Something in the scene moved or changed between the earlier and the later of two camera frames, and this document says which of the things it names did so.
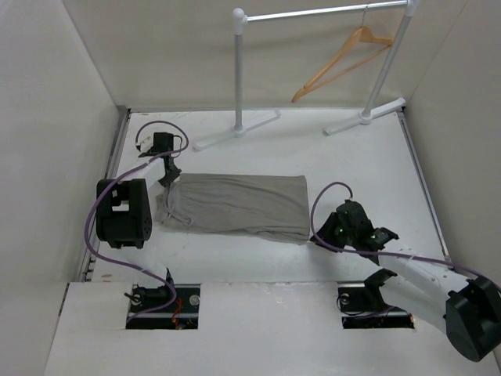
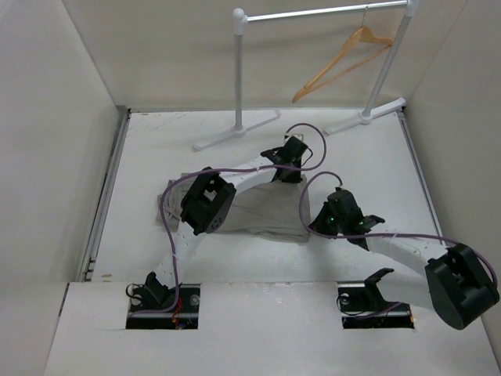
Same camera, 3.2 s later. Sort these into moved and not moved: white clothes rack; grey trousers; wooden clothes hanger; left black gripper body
Moved: left black gripper body
Not moved: wooden clothes hanger; white clothes rack; grey trousers
